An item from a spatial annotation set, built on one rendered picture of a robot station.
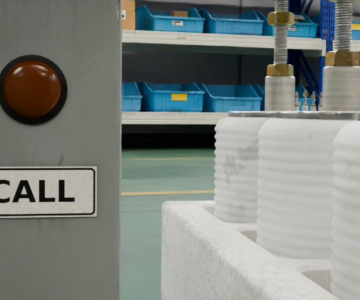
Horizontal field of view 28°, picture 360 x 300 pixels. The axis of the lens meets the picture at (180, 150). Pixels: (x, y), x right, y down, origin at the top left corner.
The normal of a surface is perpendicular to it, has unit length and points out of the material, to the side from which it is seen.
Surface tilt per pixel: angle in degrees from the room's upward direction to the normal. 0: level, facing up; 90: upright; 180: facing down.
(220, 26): 95
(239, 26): 95
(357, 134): 57
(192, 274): 90
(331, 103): 90
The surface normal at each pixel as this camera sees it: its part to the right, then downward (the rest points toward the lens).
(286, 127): -0.65, -0.51
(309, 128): -0.46, -0.50
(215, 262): -0.99, 0.00
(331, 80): -0.76, 0.03
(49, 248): 0.17, 0.05
